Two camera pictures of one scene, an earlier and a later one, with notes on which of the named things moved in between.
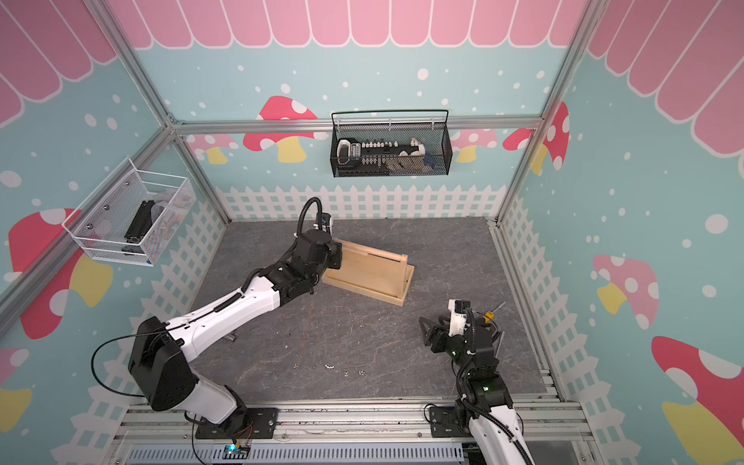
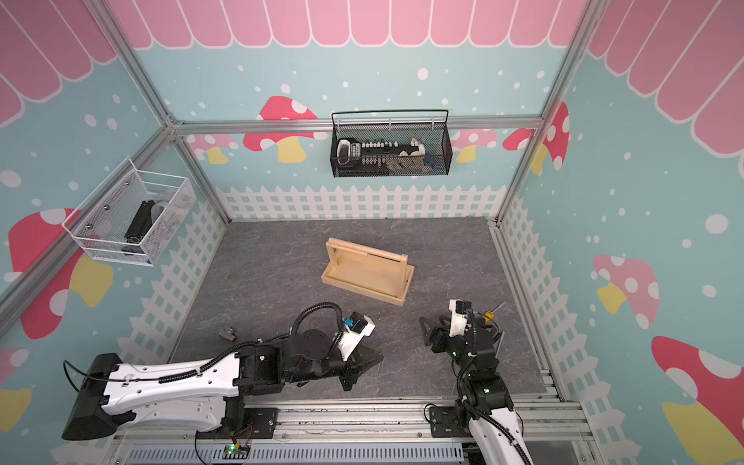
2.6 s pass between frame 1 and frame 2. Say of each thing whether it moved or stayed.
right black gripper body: stayed
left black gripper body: moved
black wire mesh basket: stayed
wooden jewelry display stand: stayed
